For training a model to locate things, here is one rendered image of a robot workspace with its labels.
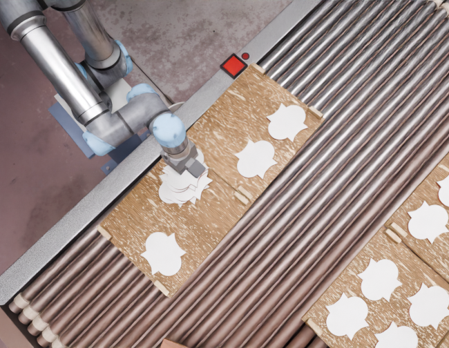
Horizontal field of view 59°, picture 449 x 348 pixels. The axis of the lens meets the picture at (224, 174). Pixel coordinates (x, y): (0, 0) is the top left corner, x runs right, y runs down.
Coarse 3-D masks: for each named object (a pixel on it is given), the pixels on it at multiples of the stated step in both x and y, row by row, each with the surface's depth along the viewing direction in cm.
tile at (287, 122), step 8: (280, 112) 144; (288, 112) 144; (296, 112) 144; (304, 112) 144; (272, 120) 143; (280, 120) 143; (288, 120) 143; (296, 120) 143; (304, 120) 143; (272, 128) 143; (280, 128) 142; (288, 128) 142; (296, 128) 142; (304, 128) 142; (272, 136) 142; (280, 136) 142; (288, 136) 142
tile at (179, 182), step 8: (200, 152) 134; (200, 160) 133; (168, 168) 133; (208, 168) 133; (168, 176) 132; (176, 176) 132; (184, 176) 132; (192, 176) 132; (200, 176) 133; (176, 184) 131; (184, 184) 131; (192, 184) 131
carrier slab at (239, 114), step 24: (240, 96) 147; (264, 96) 147; (288, 96) 147; (216, 120) 145; (240, 120) 145; (264, 120) 145; (312, 120) 144; (216, 144) 143; (240, 144) 143; (288, 144) 142; (216, 168) 141
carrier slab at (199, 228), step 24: (144, 192) 139; (216, 192) 138; (120, 216) 137; (144, 216) 137; (168, 216) 137; (192, 216) 136; (216, 216) 136; (240, 216) 136; (120, 240) 135; (144, 240) 135; (192, 240) 134; (216, 240) 134; (144, 264) 133; (192, 264) 132; (168, 288) 131
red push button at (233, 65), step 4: (232, 60) 152; (236, 60) 152; (224, 64) 152; (228, 64) 152; (232, 64) 152; (236, 64) 152; (240, 64) 152; (228, 68) 151; (232, 68) 151; (236, 68) 151; (240, 68) 151; (232, 72) 151; (236, 72) 151
